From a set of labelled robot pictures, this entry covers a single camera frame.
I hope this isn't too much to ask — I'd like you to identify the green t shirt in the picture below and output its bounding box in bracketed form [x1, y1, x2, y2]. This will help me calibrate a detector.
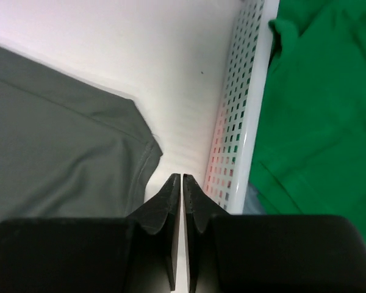
[249, 1, 366, 242]

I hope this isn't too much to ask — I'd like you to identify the white laundry basket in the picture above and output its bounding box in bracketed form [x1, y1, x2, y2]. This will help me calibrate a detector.
[203, 1, 279, 214]

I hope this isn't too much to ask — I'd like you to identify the light blue t shirt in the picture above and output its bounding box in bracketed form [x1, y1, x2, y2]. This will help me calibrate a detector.
[242, 184, 266, 215]

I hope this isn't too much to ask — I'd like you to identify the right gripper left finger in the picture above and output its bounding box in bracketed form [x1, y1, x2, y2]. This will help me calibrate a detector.
[125, 173, 181, 291]

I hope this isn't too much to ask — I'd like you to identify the grey t shirt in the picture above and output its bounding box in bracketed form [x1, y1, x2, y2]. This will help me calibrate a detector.
[0, 47, 162, 222]

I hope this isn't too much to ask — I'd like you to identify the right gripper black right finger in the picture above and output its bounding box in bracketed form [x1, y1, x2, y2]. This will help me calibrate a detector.
[182, 174, 232, 292]

